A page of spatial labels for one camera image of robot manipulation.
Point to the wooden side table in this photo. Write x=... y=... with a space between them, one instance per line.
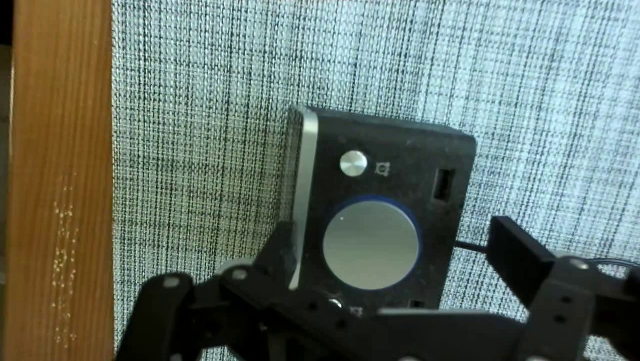
x=61 y=168

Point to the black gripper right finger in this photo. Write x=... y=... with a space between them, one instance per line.
x=572 y=308

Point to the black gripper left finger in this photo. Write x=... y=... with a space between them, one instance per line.
x=201 y=314

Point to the grey woven placemat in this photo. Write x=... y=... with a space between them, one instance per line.
x=212 y=133

